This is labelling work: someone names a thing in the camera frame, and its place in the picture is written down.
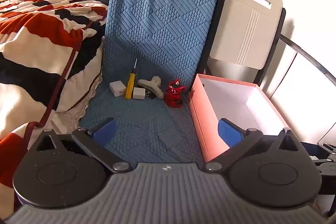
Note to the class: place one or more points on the red black white striped blanket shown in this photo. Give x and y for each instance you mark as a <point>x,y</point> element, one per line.
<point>39,29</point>

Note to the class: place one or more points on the pink cardboard box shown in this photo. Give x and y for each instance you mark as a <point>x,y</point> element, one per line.
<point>199,113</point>

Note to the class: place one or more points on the yellow screwdriver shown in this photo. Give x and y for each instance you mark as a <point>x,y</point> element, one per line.
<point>130,84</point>

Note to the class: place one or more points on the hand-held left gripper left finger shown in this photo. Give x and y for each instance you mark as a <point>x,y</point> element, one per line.
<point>105,132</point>

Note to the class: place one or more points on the beige lace bed skirt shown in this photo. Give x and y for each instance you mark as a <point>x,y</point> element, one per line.
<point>78,111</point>

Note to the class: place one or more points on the white charger with port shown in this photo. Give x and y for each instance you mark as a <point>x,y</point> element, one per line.
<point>117,88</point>

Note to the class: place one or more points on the cream plush hair claw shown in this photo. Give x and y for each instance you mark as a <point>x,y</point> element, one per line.
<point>151,84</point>

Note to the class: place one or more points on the red cat figure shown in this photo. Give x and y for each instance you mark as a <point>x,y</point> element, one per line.
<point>173,94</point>

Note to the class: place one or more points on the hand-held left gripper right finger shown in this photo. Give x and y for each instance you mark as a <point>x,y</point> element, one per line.
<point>228,132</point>

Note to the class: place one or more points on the blue quilted mat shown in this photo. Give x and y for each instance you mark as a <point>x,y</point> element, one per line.
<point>157,16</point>

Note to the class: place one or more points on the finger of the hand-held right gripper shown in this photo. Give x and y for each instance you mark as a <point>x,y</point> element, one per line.
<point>311,149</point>
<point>328,167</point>

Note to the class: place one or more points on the white charger with prongs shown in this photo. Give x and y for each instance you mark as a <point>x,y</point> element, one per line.
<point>138,94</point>

